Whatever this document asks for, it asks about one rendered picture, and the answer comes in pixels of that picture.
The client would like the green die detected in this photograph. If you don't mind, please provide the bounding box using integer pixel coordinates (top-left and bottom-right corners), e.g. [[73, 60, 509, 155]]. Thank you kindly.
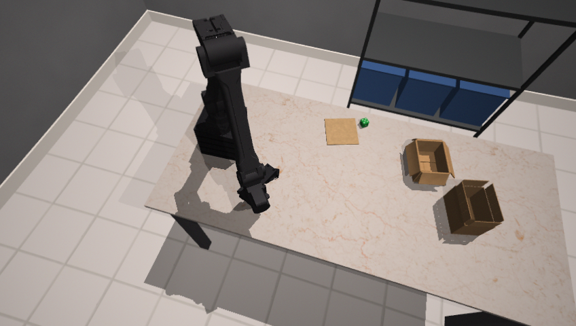
[[359, 118, 369, 128]]

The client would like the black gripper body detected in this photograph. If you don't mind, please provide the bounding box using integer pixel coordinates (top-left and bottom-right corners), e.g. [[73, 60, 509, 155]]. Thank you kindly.
[[237, 187, 270, 206]]

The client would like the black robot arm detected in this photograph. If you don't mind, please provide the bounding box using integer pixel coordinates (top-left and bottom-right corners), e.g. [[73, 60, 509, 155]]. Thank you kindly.
[[192, 14, 277, 214]]

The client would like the tan mat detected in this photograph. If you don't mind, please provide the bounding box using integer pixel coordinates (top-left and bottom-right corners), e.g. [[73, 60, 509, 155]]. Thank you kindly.
[[325, 118, 359, 145]]

